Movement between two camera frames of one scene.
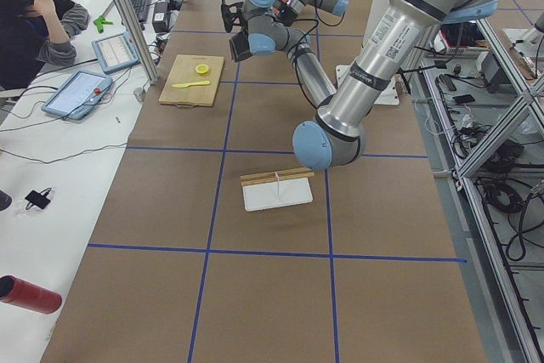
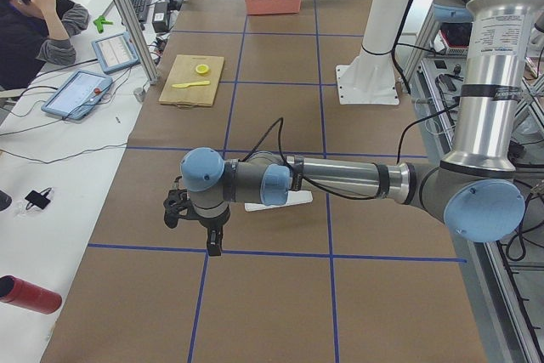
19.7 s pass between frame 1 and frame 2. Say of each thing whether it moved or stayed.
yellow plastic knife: stayed
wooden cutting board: stayed
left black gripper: moved
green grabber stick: stayed
